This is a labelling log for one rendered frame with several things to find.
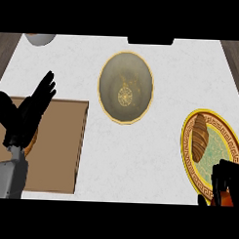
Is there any brown croissant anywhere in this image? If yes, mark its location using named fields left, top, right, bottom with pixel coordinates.
left=190, top=112, right=211, bottom=164

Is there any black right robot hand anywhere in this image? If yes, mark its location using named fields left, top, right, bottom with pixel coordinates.
left=196, top=157, right=239, bottom=208

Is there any orange round object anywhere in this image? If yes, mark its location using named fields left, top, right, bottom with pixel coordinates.
left=23, top=127, right=39, bottom=158

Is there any yellow patterned plate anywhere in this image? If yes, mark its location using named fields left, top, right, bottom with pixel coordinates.
left=179, top=107, right=239, bottom=197

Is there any grey bowl with gold rim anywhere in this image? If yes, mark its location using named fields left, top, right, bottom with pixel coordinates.
left=96, top=50, right=156, bottom=127

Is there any brown wooden cutting board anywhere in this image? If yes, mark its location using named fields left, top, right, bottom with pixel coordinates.
left=0, top=95, right=90, bottom=195

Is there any red tomato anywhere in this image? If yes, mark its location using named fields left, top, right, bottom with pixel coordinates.
left=209, top=189, right=235, bottom=208

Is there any white round bowl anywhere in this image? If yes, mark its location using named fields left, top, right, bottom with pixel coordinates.
left=23, top=33, right=57, bottom=48

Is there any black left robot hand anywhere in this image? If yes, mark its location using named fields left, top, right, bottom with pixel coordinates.
left=0, top=68, right=58, bottom=151

